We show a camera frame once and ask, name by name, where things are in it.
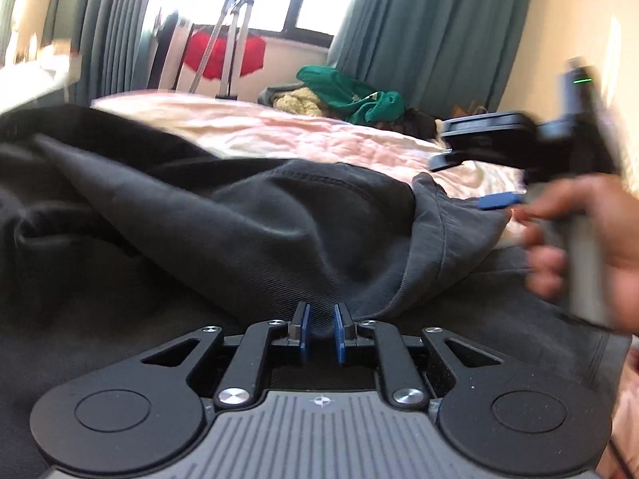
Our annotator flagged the teal curtain left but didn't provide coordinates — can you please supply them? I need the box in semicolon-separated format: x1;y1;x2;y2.
43;0;159;105

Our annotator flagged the green garment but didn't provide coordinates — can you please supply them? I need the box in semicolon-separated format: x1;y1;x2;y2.
296;65;406;127

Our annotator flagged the teal curtain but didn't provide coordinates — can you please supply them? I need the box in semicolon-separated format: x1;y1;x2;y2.
327;0;530;118
43;0;159;105

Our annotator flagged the yellow knitted garment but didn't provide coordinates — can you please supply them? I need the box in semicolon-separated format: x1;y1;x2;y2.
272;87;331;117

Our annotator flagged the person's right hand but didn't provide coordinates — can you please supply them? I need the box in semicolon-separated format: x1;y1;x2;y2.
512;174;638;335

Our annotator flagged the red cloth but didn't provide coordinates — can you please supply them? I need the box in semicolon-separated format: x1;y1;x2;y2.
183;30;266;80

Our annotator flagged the teal curtain right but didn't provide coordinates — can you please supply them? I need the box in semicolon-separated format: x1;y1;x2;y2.
327;0;530;118

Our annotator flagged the black garment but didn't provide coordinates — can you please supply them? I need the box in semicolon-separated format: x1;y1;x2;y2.
1;105;629;478

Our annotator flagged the pink bed sheet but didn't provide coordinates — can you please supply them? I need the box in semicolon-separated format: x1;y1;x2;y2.
92;89;531;251

